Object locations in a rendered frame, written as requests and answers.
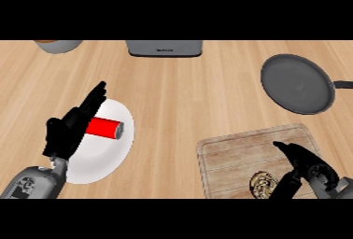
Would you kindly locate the grey round pot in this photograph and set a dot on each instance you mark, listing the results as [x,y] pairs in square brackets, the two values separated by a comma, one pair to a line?
[57,45]

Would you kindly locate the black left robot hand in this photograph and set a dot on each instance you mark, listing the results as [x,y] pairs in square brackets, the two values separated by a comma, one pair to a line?
[68,127]

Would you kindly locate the red can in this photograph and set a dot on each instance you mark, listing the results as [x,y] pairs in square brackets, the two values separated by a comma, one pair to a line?
[103,128]

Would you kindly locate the white round plate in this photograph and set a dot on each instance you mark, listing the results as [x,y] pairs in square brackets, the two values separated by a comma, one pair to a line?
[108,149]

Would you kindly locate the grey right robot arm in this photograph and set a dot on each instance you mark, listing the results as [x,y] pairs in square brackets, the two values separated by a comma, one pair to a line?
[332,188]

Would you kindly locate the wooden cutting board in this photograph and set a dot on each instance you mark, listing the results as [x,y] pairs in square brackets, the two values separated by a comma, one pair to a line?
[248,155]

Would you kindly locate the dark grey frying pan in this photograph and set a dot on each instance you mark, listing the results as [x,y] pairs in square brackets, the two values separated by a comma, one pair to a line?
[295,84]

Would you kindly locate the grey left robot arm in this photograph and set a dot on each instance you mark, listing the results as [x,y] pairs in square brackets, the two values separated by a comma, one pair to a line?
[35,182]

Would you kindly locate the grey appliance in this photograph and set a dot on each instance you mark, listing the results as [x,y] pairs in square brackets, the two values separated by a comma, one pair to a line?
[164,48]

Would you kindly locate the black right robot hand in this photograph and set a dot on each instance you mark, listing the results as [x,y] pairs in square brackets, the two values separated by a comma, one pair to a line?
[298,161]

